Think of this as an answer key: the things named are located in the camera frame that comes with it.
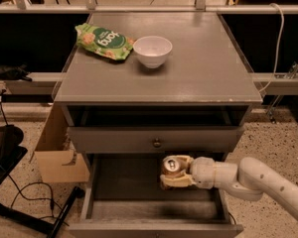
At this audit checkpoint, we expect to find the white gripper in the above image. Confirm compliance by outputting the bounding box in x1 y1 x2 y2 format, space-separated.
160 155 215 189

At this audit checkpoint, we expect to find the orange soda can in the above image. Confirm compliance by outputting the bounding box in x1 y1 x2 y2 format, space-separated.
161 156 186 189

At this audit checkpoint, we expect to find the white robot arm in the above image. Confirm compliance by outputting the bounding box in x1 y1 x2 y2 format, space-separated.
160 155 298 221

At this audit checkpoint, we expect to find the grey open middle drawer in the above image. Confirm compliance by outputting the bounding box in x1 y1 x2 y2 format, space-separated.
70 154 243 238

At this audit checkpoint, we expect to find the grey top drawer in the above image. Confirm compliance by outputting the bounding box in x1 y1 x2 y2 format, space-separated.
66 106 245 154

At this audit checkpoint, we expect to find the grey drawer cabinet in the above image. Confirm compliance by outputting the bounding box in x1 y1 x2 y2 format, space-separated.
54 11 263 238

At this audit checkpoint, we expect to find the white bowl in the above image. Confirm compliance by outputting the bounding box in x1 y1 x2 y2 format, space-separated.
133 36 173 68

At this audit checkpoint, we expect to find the cardboard box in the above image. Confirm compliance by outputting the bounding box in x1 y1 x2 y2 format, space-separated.
34 105 90 183

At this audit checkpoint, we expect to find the green snack bag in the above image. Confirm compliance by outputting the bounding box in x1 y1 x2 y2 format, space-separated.
74 23 134 60

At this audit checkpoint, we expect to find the black stand base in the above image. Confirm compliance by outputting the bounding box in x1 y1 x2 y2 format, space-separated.
0 125 84 238

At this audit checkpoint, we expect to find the metal rail frame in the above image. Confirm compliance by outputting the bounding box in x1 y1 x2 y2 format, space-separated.
0 0 298 97

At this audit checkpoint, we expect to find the black floor cable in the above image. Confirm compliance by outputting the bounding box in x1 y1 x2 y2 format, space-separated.
0 156 71 228

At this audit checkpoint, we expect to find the white cable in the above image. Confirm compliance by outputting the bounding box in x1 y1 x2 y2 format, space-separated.
257 3 286 94

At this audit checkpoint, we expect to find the black cloth on rail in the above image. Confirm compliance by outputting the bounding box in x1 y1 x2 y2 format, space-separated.
0 64 32 81

